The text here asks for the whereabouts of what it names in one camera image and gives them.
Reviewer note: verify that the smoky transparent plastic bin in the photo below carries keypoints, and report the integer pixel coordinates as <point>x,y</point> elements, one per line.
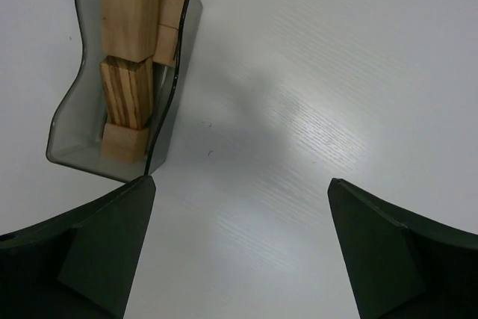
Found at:
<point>76,131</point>

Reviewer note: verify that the long striped wood block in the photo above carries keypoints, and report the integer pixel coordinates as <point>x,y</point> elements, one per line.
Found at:
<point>128,89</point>

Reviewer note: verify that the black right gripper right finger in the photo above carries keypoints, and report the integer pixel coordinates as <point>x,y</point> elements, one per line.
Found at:
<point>401,264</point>

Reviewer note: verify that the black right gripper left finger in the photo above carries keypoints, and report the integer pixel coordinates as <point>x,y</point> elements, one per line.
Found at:
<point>81,263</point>

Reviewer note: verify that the long light wood block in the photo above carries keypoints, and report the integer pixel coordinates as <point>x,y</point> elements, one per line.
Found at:
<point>129,28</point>

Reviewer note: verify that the small wood cube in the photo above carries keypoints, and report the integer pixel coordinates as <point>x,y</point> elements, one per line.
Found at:
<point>124,144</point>
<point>165,52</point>
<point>170,12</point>

